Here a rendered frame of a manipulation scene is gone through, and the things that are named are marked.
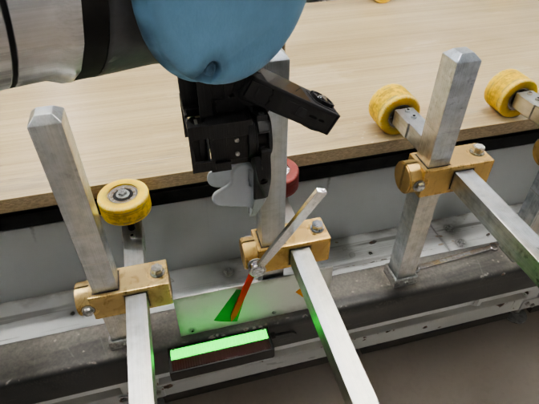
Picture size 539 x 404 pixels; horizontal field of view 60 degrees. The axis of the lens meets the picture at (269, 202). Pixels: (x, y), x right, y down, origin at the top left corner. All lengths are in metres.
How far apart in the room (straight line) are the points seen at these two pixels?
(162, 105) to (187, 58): 0.82
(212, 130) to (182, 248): 0.56
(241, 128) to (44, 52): 0.29
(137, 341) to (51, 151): 0.27
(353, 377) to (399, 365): 1.05
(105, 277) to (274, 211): 0.25
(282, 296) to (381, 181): 0.36
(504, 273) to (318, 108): 0.63
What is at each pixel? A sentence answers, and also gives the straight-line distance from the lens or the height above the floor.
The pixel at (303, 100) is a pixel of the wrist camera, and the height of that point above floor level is 1.16.
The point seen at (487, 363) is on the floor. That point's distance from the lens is 1.73.
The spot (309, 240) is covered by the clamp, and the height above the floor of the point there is 0.87.
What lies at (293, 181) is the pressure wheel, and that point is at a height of 0.90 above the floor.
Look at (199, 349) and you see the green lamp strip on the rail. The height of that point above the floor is 0.70.
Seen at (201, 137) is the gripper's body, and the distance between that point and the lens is 0.44.
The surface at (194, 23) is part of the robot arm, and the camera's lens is 0.18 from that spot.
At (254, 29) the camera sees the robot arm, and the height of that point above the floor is 1.31.
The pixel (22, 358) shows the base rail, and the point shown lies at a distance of 0.88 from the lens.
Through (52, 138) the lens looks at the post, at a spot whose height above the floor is 1.10.
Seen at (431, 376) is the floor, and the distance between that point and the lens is 1.65.
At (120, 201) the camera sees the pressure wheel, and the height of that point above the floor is 0.91.
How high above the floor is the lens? 1.38
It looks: 41 degrees down
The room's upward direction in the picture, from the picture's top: straight up
